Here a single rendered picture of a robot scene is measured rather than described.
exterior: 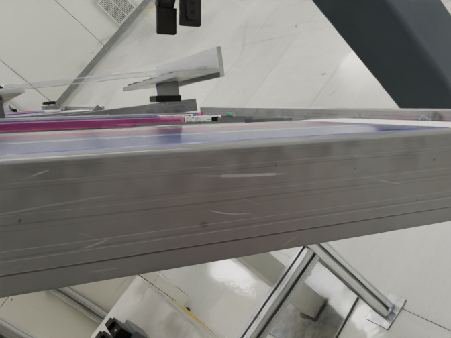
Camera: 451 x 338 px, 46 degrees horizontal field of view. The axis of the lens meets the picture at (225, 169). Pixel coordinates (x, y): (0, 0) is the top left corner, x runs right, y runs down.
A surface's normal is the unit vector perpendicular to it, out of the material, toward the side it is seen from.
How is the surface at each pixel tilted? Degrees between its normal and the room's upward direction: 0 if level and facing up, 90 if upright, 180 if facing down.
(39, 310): 90
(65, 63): 90
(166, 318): 0
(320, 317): 0
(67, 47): 90
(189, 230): 90
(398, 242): 0
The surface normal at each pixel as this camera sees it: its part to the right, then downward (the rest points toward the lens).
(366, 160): 0.45, 0.11
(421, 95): -0.46, 0.78
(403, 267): -0.67, -0.62
